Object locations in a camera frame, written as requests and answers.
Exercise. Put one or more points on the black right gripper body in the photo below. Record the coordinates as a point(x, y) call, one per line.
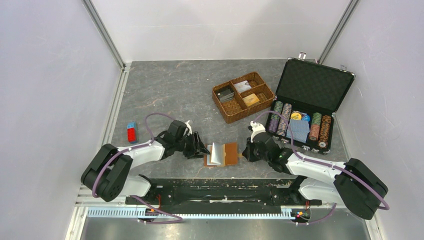
point(254, 154)

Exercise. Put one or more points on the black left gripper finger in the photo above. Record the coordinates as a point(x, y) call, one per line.
point(199, 148)
point(192, 154)

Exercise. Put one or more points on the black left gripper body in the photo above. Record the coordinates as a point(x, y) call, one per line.
point(186, 144)

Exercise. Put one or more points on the brown leather card holder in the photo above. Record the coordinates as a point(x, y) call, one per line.
point(222, 155)

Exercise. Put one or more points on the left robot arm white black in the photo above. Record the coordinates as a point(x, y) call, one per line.
point(107, 175)

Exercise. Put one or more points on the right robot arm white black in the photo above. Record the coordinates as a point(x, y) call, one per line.
point(350, 183)

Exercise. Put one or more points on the blue playing card deck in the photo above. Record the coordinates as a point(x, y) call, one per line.
point(299, 130)

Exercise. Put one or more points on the tan card box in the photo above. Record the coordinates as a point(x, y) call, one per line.
point(251, 100)

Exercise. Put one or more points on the black card stack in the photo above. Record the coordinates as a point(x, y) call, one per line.
point(225, 94)

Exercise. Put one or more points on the white card stack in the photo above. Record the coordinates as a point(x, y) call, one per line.
point(242, 86)

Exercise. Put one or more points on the grey striped chip row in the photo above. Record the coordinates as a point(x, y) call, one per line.
point(283, 123)

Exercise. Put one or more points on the yellow dealer button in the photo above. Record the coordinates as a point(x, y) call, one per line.
point(296, 116)

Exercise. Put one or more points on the purple green chip row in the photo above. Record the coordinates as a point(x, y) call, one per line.
point(275, 118)

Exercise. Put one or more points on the red blue toy block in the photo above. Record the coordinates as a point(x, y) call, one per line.
point(131, 129)

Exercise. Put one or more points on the blue round dealer chip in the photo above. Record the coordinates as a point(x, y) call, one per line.
point(306, 118)

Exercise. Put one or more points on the woven wicker divided basket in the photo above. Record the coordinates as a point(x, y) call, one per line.
point(235, 109)

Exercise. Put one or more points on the green pink chip row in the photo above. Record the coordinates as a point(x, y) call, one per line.
point(315, 126)

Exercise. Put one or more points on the brown poker chip row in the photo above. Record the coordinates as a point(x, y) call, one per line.
point(324, 131)

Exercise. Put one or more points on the black poker chip case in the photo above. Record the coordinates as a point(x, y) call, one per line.
point(311, 88)

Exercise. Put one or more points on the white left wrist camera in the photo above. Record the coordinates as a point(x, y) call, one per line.
point(188, 130)

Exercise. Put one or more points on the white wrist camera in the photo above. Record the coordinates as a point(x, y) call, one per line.
point(188, 130)
point(256, 128)

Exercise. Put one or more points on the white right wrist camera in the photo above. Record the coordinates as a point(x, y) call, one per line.
point(256, 128)

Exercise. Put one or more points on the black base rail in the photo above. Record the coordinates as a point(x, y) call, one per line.
point(226, 195)

